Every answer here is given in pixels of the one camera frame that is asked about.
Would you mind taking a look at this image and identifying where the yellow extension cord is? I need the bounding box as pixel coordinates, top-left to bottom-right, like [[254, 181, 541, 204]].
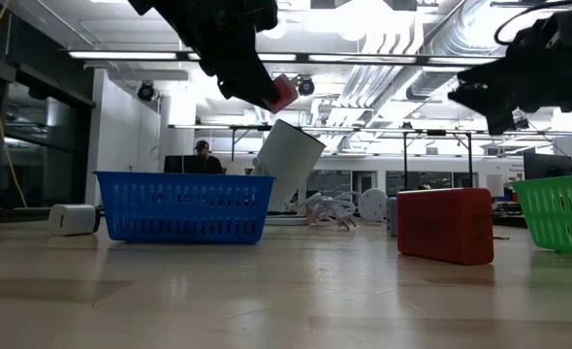
[[0, 0, 29, 209]]

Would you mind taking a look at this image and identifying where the person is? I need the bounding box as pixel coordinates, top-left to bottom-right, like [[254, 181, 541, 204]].
[[192, 140, 225, 175]]

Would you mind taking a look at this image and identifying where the black computer monitor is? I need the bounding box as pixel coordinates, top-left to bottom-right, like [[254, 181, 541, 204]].
[[523, 151, 572, 181], [163, 154, 209, 175]]

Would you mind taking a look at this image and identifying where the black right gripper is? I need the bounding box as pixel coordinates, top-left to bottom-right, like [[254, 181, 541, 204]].
[[447, 4, 572, 137]]

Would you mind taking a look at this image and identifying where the light blue wall charger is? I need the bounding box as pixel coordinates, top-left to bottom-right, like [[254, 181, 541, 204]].
[[385, 196, 399, 238]]

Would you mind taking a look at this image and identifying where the green plastic basket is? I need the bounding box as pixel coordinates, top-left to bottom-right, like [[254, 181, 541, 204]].
[[511, 173, 572, 257]]

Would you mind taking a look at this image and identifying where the white panel box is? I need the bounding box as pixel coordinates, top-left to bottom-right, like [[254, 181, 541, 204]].
[[486, 174, 505, 199]]

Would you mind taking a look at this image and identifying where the pink small plug charger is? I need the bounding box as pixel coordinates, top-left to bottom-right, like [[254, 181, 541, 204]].
[[266, 72, 300, 115]]

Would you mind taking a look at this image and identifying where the white power cord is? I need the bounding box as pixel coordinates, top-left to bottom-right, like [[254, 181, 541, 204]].
[[293, 190, 365, 233]]

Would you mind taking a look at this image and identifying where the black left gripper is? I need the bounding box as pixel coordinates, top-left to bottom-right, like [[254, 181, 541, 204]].
[[127, 0, 283, 111]]

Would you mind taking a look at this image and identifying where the white desk lamp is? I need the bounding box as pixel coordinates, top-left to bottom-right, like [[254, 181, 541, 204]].
[[252, 118, 327, 227]]

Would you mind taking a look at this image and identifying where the blue plastic basket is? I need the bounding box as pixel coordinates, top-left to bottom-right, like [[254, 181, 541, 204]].
[[94, 171, 277, 245]]

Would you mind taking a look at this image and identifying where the white cube plug charger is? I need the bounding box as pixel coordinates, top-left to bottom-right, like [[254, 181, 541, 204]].
[[48, 203, 102, 238]]

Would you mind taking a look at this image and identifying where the white round puck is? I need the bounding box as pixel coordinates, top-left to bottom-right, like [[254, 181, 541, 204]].
[[357, 187, 390, 224]]

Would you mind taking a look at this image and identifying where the red wall charger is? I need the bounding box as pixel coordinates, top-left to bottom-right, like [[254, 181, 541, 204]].
[[396, 186, 495, 267]]

